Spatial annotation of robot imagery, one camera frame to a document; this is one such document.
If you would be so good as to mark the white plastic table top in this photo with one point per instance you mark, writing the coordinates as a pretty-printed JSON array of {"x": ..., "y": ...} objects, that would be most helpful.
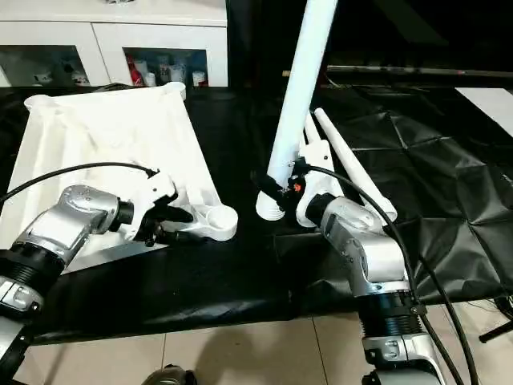
[{"x": 112, "y": 136}]

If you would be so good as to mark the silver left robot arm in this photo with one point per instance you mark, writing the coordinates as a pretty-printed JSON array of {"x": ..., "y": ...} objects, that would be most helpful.
[{"x": 72, "y": 220}]

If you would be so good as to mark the dark shoe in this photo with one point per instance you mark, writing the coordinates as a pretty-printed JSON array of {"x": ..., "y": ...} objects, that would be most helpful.
[{"x": 170, "y": 375}]

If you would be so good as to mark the black work mat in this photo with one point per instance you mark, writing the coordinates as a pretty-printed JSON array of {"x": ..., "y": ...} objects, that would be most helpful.
[{"x": 441, "y": 180}]

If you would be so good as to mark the red white bottle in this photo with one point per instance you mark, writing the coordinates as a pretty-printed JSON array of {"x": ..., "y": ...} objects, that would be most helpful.
[{"x": 135, "y": 72}]

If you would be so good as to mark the white glass door cabinet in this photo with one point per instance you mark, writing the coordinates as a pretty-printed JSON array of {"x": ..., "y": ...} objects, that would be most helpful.
[{"x": 104, "y": 36}]

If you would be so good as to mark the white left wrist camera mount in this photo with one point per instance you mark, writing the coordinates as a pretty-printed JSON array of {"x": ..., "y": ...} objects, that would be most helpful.
[{"x": 158, "y": 186}]

